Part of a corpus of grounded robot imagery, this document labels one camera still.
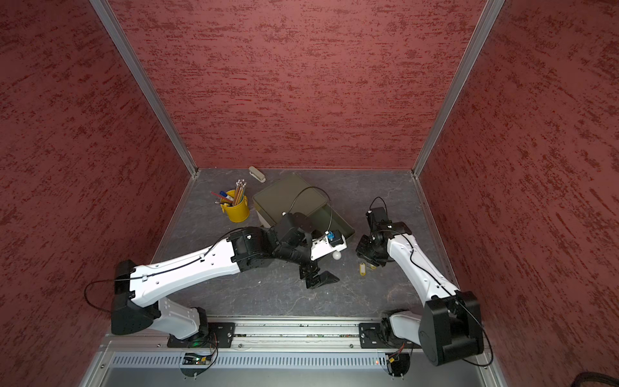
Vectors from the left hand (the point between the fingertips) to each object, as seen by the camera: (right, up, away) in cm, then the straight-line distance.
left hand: (328, 265), depth 64 cm
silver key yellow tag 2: (+18, -8, +25) cm, 32 cm away
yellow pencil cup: (-36, +11, +34) cm, 51 cm away
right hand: (+12, -4, +18) cm, 22 cm away
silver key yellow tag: (+14, -9, +24) cm, 29 cm away
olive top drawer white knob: (0, +11, +21) cm, 23 cm away
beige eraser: (-34, +29, +53) cm, 69 cm away
